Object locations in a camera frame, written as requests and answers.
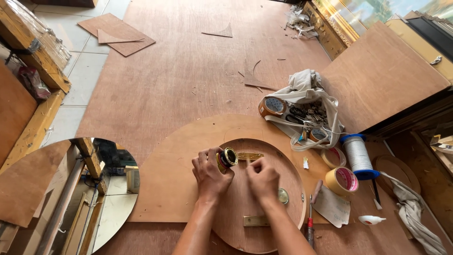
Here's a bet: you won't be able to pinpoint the person's left hand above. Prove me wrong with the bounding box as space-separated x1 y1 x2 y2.
192 147 235 201

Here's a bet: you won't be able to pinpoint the person's right hand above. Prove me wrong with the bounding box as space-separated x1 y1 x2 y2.
246 157 281 207

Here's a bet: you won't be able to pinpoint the black and yellow tape roll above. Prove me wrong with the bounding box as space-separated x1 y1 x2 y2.
216 147 239 174

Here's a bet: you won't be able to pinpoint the round plywood panel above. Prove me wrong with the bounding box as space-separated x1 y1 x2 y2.
211 138 307 254

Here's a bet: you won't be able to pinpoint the brown packing tape roll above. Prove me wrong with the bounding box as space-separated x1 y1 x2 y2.
258 96 287 119

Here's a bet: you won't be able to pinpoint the black scissors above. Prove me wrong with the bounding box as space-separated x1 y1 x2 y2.
285 106 308 125

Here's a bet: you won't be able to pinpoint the small masking tape roll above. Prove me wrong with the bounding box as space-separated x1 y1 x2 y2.
320 147 347 170

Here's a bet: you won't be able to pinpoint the large masking tape roll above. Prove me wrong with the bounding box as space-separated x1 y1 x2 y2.
325 167 359 197

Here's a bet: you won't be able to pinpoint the sandpaper sheet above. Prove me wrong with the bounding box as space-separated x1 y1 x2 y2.
311 179 351 229

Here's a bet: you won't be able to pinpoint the notched plywood offcut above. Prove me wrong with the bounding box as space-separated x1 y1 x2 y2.
238 59 279 91

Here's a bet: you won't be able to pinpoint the arched plywood board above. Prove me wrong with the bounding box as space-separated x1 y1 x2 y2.
127 114 334 225

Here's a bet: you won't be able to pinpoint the beige cloth bag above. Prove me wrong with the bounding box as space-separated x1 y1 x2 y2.
263 69 345 152

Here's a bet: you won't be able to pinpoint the black pen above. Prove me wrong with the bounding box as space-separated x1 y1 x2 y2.
371 178 383 211

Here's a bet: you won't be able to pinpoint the white glue bottle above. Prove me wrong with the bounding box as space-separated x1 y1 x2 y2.
358 215 387 226

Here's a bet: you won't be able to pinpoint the curved plywood offcut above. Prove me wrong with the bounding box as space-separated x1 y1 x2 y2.
201 22 233 38

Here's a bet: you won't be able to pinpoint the large rectangular plywood board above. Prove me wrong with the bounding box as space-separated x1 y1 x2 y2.
320 20 451 135

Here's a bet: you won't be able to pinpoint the pile of paper scraps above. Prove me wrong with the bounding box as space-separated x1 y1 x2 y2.
284 4 319 40

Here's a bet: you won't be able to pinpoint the grey cloth rag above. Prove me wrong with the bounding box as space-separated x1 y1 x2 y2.
380 171 449 255

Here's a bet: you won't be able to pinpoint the round mirror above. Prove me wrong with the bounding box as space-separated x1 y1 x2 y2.
0 137 141 255

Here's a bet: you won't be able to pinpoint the triangular plywood offcut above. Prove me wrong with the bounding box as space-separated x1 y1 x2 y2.
97 29 145 45

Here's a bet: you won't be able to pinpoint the rectangular plywood offcut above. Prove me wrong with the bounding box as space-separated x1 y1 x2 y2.
77 13 156 57

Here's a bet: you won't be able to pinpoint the wooden beam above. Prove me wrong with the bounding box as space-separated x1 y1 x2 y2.
0 89 67 175

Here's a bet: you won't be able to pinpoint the pink plastic bag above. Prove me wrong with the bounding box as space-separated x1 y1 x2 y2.
19 65 52 100

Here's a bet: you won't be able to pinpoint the red handled screwdriver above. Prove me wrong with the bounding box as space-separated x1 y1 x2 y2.
306 194 316 249

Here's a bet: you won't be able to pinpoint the blue spool of wire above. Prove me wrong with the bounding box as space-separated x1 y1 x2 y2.
340 133 381 181

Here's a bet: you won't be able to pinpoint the oval wooden frame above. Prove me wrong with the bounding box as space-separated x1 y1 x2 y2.
371 154 421 196

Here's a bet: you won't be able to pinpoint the ornate golden picture frame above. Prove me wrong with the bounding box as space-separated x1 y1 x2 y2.
302 0 453 61

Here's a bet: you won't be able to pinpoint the black picture frame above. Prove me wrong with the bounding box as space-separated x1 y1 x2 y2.
405 16 453 64

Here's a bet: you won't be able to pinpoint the plastic wrapped wooden frame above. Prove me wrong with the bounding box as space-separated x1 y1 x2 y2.
0 0 72 94

